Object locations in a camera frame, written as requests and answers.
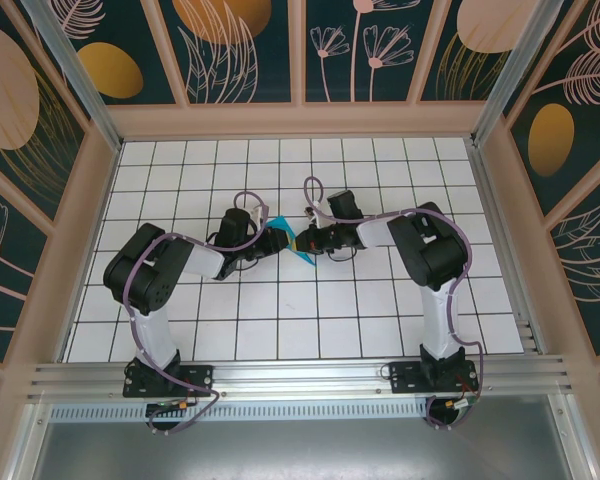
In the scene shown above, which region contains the blue square paper sheet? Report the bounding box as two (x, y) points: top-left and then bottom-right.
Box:
(264, 215), (319, 269)

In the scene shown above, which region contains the grey metal panel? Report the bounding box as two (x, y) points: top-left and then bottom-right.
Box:
(29, 419), (581, 480)

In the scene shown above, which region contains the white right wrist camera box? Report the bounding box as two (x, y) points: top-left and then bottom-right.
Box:
(303, 205), (332, 226)

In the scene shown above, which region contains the aluminium mounting rail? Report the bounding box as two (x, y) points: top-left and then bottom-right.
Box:
(27, 354), (580, 402)

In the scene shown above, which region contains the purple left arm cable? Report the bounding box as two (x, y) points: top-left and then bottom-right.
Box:
(122, 190), (221, 437)

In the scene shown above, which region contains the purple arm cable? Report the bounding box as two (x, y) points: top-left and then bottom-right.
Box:
(122, 190), (221, 437)
(303, 175), (483, 432)

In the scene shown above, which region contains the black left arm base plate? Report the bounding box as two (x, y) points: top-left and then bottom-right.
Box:
(122, 363), (215, 399)

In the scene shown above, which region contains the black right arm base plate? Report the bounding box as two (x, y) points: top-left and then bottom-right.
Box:
(388, 360), (480, 394)

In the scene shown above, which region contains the aluminium side rail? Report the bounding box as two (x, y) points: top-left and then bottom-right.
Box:
(465, 139), (549, 356)

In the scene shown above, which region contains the slotted grey cable duct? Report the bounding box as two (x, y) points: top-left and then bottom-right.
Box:
(49, 398), (431, 422)

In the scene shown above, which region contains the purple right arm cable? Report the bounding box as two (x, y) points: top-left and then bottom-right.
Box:
(303, 175), (483, 432)

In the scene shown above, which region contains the aluminium frame post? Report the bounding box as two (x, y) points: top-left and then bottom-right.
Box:
(469, 0), (567, 147)
(19, 0), (125, 152)

